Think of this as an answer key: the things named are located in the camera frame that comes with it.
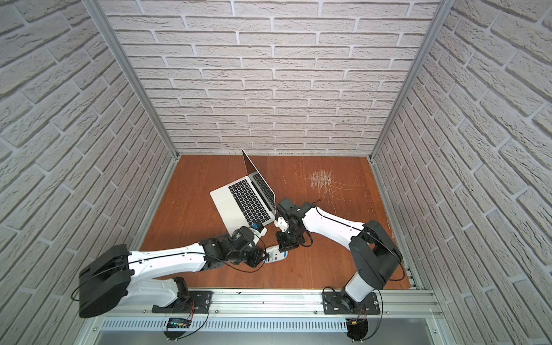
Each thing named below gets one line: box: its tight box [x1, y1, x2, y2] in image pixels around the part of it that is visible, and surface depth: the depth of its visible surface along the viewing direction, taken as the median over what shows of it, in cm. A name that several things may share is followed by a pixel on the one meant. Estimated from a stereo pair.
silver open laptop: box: [209, 148, 277, 237], surface depth 100 cm
